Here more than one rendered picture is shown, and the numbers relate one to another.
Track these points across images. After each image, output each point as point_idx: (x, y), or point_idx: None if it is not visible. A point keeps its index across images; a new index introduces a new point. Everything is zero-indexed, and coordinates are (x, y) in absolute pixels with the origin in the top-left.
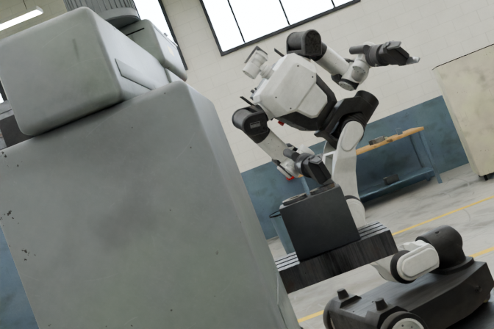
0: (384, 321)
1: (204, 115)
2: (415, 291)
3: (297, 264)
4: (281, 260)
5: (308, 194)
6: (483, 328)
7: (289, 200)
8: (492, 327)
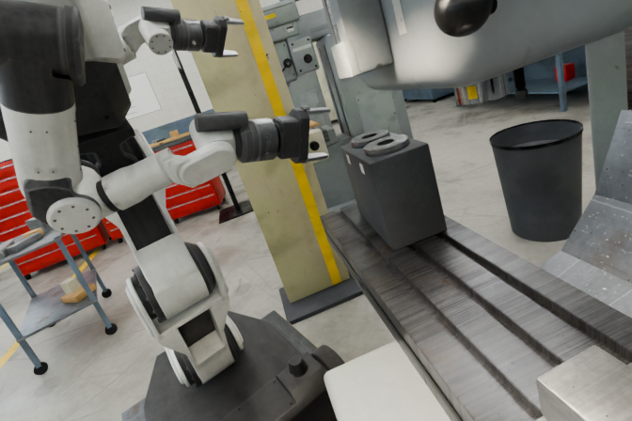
0: (332, 367)
1: None
2: (239, 366)
3: (461, 226)
4: (403, 268)
5: (360, 151)
6: (302, 347)
7: (400, 139)
8: (304, 340)
